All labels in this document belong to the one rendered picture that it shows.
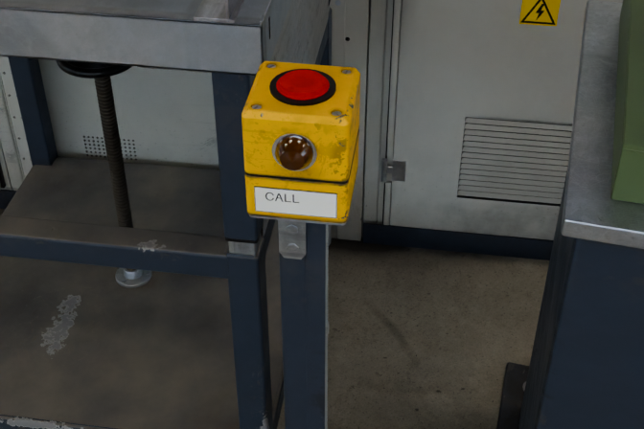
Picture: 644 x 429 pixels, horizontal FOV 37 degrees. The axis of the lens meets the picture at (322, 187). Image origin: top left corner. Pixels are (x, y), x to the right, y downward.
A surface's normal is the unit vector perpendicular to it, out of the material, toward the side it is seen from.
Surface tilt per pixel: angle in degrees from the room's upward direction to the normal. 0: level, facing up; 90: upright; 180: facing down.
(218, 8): 0
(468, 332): 0
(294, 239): 90
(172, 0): 0
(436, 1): 90
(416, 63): 90
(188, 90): 90
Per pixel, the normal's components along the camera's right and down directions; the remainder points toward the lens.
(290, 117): -0.10, -0.14
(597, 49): 0.00, -0.79
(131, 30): -0.15, 0.61
